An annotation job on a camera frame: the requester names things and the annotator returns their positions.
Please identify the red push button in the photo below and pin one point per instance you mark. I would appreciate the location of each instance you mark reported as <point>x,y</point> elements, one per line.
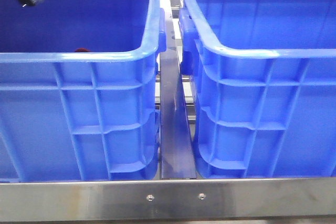
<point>82,50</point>

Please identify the large blue bin right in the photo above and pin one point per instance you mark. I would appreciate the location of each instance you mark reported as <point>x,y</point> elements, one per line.
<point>263,81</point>

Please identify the large blue bin left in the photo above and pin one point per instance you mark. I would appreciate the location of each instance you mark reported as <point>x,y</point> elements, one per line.
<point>79,116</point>

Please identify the large blue bin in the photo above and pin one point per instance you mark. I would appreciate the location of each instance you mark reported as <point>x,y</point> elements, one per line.
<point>263,81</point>
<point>79,116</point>

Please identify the metal roller conveyor frame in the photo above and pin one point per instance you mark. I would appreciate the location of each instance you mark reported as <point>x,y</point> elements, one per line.
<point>176,5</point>

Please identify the dark metal divider bar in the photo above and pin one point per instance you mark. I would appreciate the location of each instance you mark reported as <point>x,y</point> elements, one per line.
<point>177,158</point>

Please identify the stainless steel front rail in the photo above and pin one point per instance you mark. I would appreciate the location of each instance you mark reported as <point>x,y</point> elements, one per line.
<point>193,199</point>

